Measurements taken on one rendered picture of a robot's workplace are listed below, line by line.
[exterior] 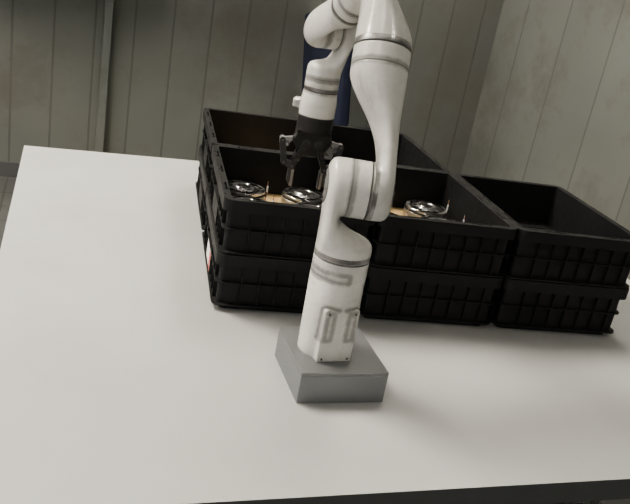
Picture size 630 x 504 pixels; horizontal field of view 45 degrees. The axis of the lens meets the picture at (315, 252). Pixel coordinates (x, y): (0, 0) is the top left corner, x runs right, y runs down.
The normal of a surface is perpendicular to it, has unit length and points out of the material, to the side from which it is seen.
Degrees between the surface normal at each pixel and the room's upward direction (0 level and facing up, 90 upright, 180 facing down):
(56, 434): 0
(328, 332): 90
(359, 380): 90
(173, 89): 90
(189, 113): 90
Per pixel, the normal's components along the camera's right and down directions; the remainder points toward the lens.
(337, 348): 0.33, 0.40
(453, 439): 0.17, -0.92
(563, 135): -0.95, -0.05
